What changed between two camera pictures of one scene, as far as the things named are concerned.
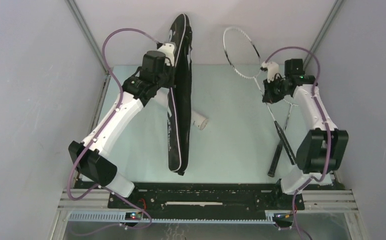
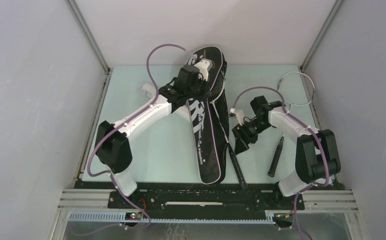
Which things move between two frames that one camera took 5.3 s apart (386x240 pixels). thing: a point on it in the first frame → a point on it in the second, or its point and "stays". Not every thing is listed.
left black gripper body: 167,78 → 199,91
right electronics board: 282,219 stays
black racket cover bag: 180,96 → 208,119
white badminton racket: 224,37 → 218,88
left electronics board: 134,216 stays
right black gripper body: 275,90 → 250,130
